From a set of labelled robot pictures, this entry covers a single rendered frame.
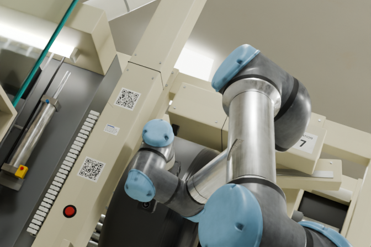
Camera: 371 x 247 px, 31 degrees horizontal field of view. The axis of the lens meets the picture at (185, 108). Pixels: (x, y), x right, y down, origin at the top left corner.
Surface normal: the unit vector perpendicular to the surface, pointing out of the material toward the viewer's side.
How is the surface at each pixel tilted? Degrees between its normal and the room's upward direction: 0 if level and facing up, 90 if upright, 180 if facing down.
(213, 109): 90
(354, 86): 180
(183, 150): 52
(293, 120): 135
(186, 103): 90
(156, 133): 83
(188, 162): 63
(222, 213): 96
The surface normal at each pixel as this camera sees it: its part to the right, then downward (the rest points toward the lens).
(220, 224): -0.79, -0.44
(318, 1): -0.38, 0.83
